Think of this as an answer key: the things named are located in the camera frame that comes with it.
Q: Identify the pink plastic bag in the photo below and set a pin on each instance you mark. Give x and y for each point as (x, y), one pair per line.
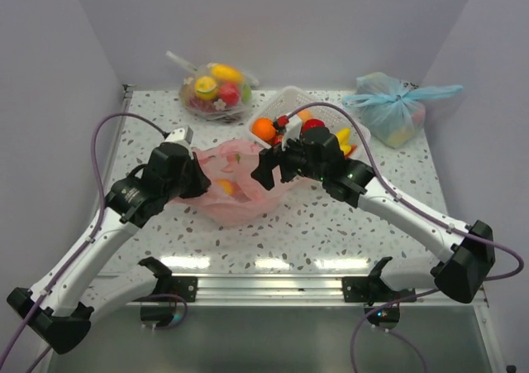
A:
(235, 160)

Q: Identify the yellow banana bunch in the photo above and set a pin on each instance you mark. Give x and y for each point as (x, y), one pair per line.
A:
(343, 136)

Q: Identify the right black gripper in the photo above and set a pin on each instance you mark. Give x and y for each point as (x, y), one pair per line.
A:
(271, 157)

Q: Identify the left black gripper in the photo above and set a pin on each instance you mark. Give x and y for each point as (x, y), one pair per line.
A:
(202, 181)

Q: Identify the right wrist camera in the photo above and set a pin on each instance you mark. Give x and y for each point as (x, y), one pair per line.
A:
(287, 128)

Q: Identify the watermelon slice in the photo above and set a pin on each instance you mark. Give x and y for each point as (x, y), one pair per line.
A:
(348, 149)

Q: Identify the clear plastic bag of fruit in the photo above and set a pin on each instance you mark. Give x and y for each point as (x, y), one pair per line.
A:
(215, 92)

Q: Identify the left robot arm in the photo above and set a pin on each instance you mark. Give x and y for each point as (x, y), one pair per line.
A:
(52, 307)

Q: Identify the white plastic basket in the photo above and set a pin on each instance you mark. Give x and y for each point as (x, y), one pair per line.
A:
(290, 98)

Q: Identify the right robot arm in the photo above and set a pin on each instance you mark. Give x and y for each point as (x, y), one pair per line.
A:
(464, 252)

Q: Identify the peach in basket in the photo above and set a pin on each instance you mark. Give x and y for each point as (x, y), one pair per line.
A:
(304, 115)

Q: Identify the orange tangerine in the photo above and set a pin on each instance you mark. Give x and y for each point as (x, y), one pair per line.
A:
(264, 129)

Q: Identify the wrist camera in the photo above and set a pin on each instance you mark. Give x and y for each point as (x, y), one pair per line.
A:
(287, 128)
(181, 135)

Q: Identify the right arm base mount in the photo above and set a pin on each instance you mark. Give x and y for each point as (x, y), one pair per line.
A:
(370, 289)

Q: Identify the blue plastic bag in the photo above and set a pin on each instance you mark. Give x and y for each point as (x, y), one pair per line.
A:
(392, 109)

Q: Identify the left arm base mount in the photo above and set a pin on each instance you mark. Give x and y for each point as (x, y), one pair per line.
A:
(166, 306)

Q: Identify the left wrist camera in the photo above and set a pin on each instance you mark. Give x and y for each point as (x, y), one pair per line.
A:
(181, 135)

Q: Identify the red apple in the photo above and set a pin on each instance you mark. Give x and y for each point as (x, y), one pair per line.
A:
(312, 123)

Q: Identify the peach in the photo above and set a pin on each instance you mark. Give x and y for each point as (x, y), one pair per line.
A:
(228, 186)
(304, 115)

